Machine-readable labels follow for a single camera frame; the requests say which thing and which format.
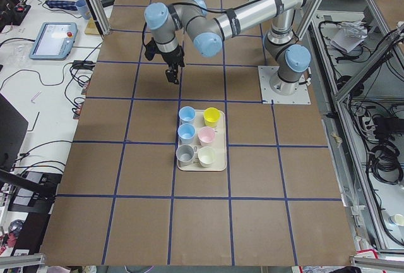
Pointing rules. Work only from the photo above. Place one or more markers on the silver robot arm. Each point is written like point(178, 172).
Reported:
point(208, 36)

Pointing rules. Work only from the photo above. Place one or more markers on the grey plastic cup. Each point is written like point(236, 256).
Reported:
point(185, 154)

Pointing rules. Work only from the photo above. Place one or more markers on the blue cup on desk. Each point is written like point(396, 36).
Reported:
point(83, 9)

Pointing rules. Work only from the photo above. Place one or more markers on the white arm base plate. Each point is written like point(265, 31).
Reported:
point(275, 91)

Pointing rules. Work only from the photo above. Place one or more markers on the blue plastic cup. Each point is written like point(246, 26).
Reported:
point(186, 133)

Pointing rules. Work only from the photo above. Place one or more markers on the cream plastic cup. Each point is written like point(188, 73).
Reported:
point(206, 156)

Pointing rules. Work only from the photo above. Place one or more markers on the near blue teach pendant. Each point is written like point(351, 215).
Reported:
point(54, 41)

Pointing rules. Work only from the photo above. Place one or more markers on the yellow plastic cup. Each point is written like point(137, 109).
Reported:
point(211, 116)

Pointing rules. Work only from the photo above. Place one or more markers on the wooden mug tree stand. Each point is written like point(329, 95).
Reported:
point(98, 24)

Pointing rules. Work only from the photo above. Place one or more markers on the light blue cup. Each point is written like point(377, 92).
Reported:
point(187, 115)

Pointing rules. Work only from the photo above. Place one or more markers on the black power adapter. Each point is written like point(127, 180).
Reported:
point(107, 3)

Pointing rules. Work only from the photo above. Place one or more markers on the pink plastic cup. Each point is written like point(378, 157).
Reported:
point(206, 136)

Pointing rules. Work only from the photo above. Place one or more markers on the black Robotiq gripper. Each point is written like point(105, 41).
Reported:
point(174, 57)

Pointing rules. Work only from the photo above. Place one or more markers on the blue plaid pencil case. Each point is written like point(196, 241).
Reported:
point(61, 4)

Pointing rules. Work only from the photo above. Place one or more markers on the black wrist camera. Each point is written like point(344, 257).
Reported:
point(150, 50)

